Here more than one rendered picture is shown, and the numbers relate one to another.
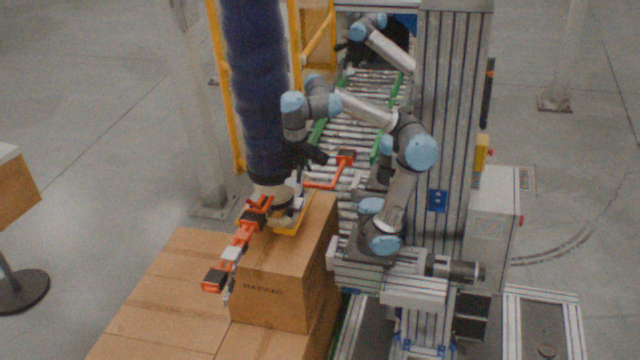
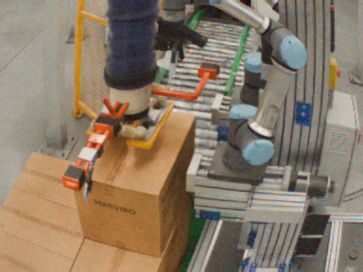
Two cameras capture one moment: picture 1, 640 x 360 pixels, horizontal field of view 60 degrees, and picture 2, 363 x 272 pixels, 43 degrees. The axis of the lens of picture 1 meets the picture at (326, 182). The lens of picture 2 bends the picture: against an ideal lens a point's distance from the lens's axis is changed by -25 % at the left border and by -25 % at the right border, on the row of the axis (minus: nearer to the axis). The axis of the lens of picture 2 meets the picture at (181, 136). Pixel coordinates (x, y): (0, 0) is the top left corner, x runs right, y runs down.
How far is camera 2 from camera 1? 0.38 m
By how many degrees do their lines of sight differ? 5
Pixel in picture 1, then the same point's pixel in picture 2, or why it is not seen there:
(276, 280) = (129, 197)
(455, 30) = not seen: outside the picture
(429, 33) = not seen: outside the picture
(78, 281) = not seen: outside the picture
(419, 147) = (292, 45)
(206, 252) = (56, 177)
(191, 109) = (51, 48)
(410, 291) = (275, 205)
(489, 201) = (339, 118)
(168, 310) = (31, 219)
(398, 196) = (274, 94)
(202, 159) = (51, 96)
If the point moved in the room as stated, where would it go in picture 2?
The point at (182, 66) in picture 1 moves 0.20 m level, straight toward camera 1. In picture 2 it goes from (54, 12) to (55, 20)
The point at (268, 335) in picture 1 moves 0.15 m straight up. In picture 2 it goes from (120, 253) to (116, 233)
